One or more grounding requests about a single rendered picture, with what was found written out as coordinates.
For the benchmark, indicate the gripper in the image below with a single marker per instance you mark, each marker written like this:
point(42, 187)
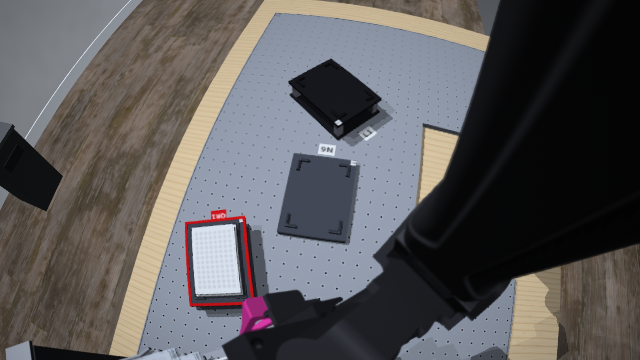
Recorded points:
point(256, 308)

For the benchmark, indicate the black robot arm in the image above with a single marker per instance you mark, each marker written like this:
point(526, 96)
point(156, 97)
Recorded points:
point(545, 172)

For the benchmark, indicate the white well plate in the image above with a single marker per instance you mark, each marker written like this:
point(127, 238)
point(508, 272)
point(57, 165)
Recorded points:
point(216, 261)

